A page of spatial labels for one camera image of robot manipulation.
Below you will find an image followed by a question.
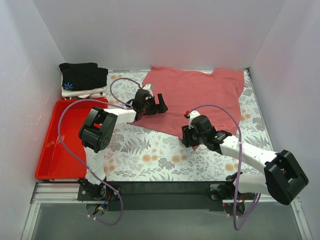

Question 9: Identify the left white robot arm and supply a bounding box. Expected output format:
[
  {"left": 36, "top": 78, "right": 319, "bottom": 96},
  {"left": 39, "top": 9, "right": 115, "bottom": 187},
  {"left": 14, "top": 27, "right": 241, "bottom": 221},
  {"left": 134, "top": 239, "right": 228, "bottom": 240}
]
[{"left": 78, "top": 88, "right": 168, "bottom": 200}]

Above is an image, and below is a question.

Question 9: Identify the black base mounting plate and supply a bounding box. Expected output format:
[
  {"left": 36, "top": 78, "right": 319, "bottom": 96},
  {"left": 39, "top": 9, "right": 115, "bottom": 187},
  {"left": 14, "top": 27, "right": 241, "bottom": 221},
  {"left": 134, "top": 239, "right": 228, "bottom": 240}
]
[{"left": 77, "top": 181, "right": 256, "bottom": 211}]

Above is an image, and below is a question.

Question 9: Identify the pink t-shirt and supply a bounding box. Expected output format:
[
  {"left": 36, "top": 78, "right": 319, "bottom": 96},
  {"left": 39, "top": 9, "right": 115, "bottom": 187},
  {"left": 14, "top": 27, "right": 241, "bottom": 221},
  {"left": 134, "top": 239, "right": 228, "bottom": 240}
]
[{"left": 135, "top": 66, "right": 245, "bottom": 138}]

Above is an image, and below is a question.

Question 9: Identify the white folded t-shirt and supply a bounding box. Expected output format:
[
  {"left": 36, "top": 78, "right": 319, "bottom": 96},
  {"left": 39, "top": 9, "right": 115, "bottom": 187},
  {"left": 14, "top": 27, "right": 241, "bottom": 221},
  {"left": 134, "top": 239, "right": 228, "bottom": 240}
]
[{"left": 61, "top": 86, "right": 107, "bottom": 99}]

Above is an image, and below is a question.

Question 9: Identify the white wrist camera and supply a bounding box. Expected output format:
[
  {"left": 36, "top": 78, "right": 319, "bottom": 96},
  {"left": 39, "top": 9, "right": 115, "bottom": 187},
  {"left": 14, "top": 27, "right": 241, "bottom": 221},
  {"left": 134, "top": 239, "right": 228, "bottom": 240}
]
[
  {"left": 139, "top": 83, "right": 153, "bottom": 95},
  {"left": 184, "top": 110, "right": 200, "bottom": 128}
]

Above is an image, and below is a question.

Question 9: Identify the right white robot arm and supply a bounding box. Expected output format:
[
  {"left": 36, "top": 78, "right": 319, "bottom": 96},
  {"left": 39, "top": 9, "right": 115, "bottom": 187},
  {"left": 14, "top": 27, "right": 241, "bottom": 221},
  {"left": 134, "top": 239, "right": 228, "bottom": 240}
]
[{"left": 181, "top": 111, "right": 309, "bottom": 205}]

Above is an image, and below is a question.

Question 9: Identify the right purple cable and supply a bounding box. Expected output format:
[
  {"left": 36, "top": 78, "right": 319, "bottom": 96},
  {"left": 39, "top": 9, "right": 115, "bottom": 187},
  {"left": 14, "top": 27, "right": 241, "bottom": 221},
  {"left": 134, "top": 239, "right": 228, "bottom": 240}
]
[{"left": 187, "top": 104, "right": 262, "bottom": 231}]

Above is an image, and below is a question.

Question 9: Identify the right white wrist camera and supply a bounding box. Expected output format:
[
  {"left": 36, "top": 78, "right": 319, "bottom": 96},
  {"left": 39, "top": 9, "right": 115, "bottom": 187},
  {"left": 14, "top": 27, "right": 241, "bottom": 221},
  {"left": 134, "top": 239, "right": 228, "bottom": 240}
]
[{"left": 184, "top": 110, "right": 200, "bottom": 128}]

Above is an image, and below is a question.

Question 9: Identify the aluminium frame rail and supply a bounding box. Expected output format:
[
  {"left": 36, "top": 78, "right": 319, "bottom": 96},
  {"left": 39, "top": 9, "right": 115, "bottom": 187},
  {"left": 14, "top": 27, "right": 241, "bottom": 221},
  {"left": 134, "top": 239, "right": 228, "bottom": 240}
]
[{"left": 21, "top": 182, "right": 83, "bottom": 240}]

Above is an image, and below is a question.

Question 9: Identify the black folded t-shirt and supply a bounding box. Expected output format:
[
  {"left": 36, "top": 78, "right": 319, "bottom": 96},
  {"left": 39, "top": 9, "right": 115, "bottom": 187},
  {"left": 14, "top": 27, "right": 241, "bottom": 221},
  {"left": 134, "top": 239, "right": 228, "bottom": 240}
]
[{"left": 58, "top": 62, "right": 109, "bottom": 92}]

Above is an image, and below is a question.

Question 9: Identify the red plastic tray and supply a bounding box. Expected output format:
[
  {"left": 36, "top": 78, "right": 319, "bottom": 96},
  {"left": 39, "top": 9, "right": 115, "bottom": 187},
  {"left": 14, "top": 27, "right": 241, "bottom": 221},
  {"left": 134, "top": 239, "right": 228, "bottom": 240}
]
[{"left": 35, "top": 99, "right": 108, "bottom": 180}]

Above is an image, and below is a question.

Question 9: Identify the floral patterned table mat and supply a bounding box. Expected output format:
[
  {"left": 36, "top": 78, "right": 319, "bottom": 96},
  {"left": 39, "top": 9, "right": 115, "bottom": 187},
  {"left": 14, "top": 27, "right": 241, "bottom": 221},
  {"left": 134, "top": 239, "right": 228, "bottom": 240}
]
[{"left": 104, "top": 71, "right": 273, "bottom": 181}]

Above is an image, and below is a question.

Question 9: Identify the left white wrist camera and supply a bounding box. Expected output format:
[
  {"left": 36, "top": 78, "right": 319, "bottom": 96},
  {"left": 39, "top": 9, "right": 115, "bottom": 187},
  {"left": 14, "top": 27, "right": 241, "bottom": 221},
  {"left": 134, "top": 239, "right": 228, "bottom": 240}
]
[{"left": 139, "top": 83, "right": 153, "bottom": 95}]

